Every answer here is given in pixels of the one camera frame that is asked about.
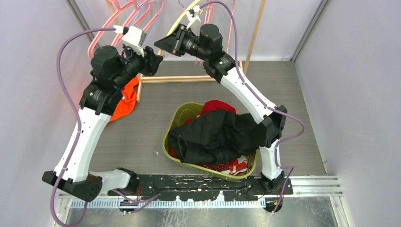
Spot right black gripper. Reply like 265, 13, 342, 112
154, 24, 209, 61

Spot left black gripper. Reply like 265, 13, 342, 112
113, 45, 163, 89

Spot pink hanger of red garment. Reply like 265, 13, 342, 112
226, 0, 236, 52

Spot black garment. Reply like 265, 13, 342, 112
167, 110, 258, 166

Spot red poppy floral skirt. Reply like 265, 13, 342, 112
218, 156, 248, 176

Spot yellow wooden hanger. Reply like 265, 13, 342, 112
166, 0, 202, 36

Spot pink hanger of dotted garment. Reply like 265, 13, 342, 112
195, 4, 215, 65

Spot dark red polka dot garment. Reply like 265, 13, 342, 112
198, 162, 233, 172

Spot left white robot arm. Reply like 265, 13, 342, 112
42, 45, 163, 202

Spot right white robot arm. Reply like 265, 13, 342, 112
154, 24, 288, 194

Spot light blue hanger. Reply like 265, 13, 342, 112
131, 0, 165, 37

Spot wooden clothes rack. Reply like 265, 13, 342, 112
112, 0, 266, 103

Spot empty pink hangers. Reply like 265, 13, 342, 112
102, 0, 165, 42

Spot orange garment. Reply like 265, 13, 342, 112
110, 78, 139, 122

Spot olive green plastic basket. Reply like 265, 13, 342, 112
162, 102, 258, 182

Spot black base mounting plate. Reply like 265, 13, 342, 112
107, 175, 294, 212

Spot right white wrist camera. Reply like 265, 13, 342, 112
185, 5, 201, 30

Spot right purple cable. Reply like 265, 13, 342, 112
199, 0, 306, 214

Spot purple cable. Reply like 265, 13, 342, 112
50, 27, 160, 227
199, 0, 306, 214

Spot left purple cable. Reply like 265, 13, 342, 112
50, 27, 160, 227

